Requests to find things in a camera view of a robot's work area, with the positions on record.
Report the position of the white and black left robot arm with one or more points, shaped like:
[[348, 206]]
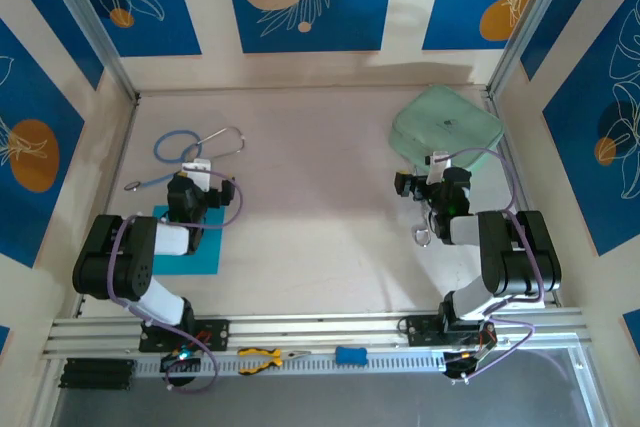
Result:
[[125, 267]]

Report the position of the mint green zip case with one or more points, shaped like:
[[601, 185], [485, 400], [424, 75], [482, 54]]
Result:
[[445, 117]]

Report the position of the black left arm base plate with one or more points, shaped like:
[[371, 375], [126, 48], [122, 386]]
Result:
[[220, 334]]

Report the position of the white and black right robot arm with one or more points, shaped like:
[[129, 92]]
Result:
[[520, 257]]

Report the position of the aluminium side rail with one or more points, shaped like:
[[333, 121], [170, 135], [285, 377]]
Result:
[[121, 152], [515, 172]]

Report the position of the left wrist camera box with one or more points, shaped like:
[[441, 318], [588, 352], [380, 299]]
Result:
[[200, 174]]

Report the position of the blue stethoscope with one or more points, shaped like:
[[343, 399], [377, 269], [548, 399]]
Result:
[[132, 186]]

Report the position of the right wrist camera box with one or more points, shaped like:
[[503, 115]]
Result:
[[437, 167]]

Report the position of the blue bone shaped block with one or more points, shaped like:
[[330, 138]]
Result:
[[350, 355]]

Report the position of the black ribbed block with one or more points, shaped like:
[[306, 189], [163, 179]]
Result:
[[95, 374]]

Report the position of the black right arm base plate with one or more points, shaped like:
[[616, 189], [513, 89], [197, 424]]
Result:
[[417, 329]]

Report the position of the blue cloth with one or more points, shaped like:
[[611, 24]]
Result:
[[210, 257]]

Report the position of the aluminium corner post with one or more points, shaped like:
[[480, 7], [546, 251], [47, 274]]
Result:
[[85, 7], [530, 12]]

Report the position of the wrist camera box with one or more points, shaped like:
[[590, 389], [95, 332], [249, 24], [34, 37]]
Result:
[[200, 174], [437, 167]]

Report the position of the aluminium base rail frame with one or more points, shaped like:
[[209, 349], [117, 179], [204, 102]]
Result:
[[310, 327]]

